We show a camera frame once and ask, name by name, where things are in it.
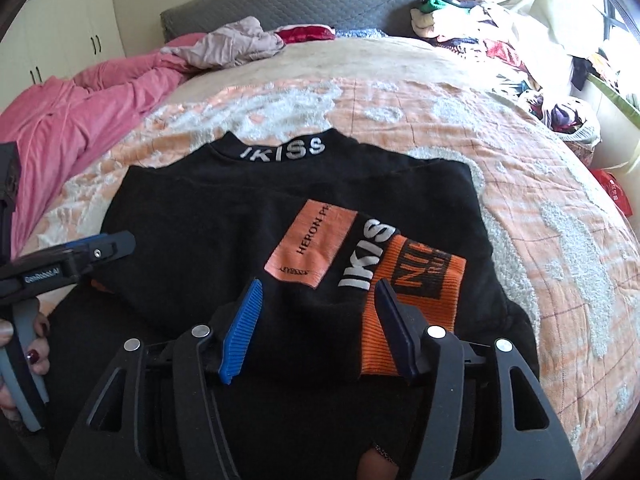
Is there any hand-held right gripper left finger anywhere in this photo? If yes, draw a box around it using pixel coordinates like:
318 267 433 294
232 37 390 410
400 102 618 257
55 279 266 480

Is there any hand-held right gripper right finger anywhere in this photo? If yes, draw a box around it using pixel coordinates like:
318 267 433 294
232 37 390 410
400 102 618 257
374 279 583 480

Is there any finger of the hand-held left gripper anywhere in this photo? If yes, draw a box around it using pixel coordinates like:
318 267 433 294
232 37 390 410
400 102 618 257
67 231 137 275
60 234 103 253

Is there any black sweater with orange cuffs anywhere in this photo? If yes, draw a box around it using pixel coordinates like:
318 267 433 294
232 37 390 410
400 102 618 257
47 129 541 480

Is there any white basket of clothes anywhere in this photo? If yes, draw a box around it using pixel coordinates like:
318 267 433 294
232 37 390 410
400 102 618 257
520 90 601 148

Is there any pile of mixed clothes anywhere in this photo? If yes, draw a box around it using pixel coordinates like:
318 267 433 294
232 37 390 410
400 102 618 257
410 0 601 106

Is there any person's left hand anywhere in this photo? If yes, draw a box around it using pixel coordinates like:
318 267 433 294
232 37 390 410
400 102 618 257
0 310 53 426

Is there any person's right hand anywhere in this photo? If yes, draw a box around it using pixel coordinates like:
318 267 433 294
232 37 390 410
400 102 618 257
361 440 401 480

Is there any pink duvet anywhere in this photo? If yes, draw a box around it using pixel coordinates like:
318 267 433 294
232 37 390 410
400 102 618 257
0 32 208 261

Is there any orange and white fleece blanket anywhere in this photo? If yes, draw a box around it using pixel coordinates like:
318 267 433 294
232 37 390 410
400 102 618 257
15 35 640 461

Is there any white wardrobe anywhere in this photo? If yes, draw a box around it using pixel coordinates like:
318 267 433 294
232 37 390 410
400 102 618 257
0 0 126 111

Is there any pale mauve garment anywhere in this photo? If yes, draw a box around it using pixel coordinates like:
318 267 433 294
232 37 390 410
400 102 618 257
162 16 286 71

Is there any red plastic bag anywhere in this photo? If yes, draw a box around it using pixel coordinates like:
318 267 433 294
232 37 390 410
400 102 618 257
590 169 632 218

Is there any red cloth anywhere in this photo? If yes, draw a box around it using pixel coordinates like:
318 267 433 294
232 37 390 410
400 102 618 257
275 26 337 47

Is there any grey quilted headboard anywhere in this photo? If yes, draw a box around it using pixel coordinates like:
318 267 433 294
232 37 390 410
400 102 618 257
160 0 426 48

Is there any green window ledge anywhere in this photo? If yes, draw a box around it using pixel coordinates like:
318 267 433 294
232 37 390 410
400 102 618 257
587 72 640 128

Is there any white curtain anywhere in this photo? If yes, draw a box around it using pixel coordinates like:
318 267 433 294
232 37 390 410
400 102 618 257
487 0 616 71

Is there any window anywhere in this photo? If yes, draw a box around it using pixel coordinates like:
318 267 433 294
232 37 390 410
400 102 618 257
595 0 640 111

